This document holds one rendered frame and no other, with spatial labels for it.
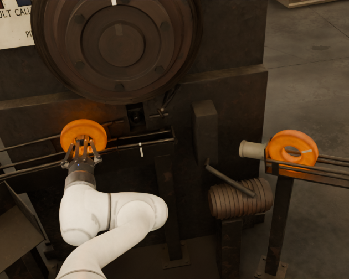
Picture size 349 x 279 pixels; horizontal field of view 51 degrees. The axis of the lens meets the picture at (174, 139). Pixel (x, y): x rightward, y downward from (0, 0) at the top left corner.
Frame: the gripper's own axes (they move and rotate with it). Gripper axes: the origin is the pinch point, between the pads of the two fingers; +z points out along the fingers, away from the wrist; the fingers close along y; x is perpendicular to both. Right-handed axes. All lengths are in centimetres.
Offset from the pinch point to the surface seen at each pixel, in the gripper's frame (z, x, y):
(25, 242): -28.4, -14.5, -20.0
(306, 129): 70, -80, 124
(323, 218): 1, -77, 102
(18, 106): 8.0, 10.5, -19.3
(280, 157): -17, -8, 64
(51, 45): -3.0, 35.2, -0.2
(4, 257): -32.3, -14.9, -25.7
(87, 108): 7.1, 5.9, 2.9
